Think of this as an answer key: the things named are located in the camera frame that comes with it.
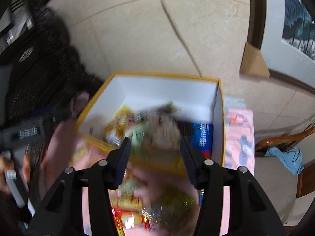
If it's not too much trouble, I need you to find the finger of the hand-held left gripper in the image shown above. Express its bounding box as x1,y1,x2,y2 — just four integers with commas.
42,109,74,129

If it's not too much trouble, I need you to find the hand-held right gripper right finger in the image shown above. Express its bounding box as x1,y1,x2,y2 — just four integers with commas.
179,138,287,236

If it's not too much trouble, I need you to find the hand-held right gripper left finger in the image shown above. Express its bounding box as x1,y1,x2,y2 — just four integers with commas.
26,136,132,236

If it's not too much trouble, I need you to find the blue snack packet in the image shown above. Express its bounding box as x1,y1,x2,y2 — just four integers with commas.
189,122,214,156

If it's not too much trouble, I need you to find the green snack packet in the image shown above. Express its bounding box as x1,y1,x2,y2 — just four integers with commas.
130,123,148,149

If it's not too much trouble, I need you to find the yellow-green snack packet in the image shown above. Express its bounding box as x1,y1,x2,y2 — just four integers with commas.
150,187,197,217

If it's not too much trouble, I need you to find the clear biscuit packet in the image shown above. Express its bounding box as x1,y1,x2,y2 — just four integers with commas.
145,106,183,153

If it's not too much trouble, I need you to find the red round cake packet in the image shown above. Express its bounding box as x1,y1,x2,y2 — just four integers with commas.
111,197,151,233

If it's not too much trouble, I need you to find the yellow cardboard box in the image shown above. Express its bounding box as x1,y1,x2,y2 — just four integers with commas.
74,72,225,177

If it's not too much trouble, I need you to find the person's left hand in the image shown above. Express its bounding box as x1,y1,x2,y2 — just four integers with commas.
0,152,33,193

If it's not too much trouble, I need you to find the dark carved wooden furniture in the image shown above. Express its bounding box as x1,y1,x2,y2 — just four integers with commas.
0,0,104,128

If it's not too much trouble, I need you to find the pink floral tablecloth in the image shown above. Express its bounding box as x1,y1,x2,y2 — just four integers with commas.
69,101,255,236

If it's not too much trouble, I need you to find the wooden armchair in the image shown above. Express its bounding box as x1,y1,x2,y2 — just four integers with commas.
255,123,315,227

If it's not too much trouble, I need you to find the blue cloth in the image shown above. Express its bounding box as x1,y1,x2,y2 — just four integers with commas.
265,147,304,175

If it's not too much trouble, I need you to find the cardboard corner protector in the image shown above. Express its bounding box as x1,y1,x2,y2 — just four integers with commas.
240,43,270,79

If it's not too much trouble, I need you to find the framed lotus painting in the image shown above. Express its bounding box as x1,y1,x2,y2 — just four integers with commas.
246,0,315,91

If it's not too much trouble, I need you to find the grey power cable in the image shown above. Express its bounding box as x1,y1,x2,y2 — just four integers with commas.
159,0,204,78

